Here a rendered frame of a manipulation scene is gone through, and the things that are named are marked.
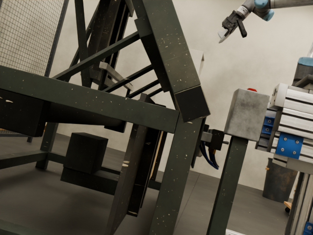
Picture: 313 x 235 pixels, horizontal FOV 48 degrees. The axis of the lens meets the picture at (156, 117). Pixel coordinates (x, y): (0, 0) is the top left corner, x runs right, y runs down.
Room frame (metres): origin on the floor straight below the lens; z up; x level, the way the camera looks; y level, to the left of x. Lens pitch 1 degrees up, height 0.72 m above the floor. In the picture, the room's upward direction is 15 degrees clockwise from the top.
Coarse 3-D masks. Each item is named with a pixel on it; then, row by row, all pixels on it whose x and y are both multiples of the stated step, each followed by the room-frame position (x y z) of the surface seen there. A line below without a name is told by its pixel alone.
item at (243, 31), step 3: (237, 21) 2.16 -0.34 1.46; (240, 21) 2.14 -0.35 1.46; (240, 24) 2.14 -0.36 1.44; (243, 24) 2.14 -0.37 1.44; (240, 27) 2.14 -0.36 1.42; (243, 27) 2.13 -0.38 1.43; (240, 30) 2.16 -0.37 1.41; (243, 30) 2.13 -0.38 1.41; (243, 33) 2.13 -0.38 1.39; (246, 33) 2.13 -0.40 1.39; (243, 36) 2.14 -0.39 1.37
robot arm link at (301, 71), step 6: (300, 60) 1.85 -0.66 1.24; (306, 60) 1.82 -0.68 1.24; (312, 60) 1.81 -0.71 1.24; (300, 66) 1.84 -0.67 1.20; (306, 66) 1.81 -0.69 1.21; (312, 66) 1.80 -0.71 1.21; (300, 72) 1.83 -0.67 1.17; (306, 72) 1.81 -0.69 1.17; (312, 72) 1.80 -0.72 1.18; (294, 78) 1.86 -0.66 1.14; (300, 78) 1.82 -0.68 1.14
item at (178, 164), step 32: (0, 96) 1.38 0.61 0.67; (32, 96) 1.36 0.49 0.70; (64, 96) 1.35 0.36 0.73; (96, 96) 1.34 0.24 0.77; (32, 128) 1.37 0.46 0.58; (160, 128) 1.32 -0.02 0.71; (192, 128) 1.32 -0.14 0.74; (0, 160) 2.59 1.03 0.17; (32, 160) 3.17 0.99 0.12; (64, 160) 2.39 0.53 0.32; (96, 160) 2.45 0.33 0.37; (128, 160) 1.44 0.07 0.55; (160, 160) 3.32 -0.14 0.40; (128, 192) 1.72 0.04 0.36; (160, 192) 1.32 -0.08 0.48; (0, 224) 1.40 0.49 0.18; (160, 224) 1.32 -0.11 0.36
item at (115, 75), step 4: (100, 64) 2.26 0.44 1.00; (104, 64) 2.26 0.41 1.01; (108, 64) 2.28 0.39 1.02; (100, 68) 2.29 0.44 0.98; (104, 68) 2.26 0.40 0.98; (108, 68) 2.30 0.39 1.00; (112, 68) 2.42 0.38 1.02; (108, 72) 2.41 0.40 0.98; (112, 72) 2.45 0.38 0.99; (116, 72) 2.58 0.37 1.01; (112, 76) 2.62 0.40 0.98; (116, 76) 2.62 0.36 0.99; (120, 76) 2.75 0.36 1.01; (116, 80) 2.83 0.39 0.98; (120, 80) 2.79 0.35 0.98; (128, 84) 3.18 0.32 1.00; (128, 88) 3.32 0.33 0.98; (132, 88) 3.46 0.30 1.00
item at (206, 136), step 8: (200, 128) 1.67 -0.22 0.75; (208, 128) 2.00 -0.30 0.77; (200, 136) 1.56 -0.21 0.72; (208, 136) 1.59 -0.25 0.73; (216, 136) 1.60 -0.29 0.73; (224, 136) 1.60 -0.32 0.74; (200, 144) 1.80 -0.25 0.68; (208, 144) 1.67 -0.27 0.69; (216, 144) 1.60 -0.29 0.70; (200, 152) 1.99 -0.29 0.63; (192, 160) 1.64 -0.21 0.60; (208, 160) 1.60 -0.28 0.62; (216, 168) 1.62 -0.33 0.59
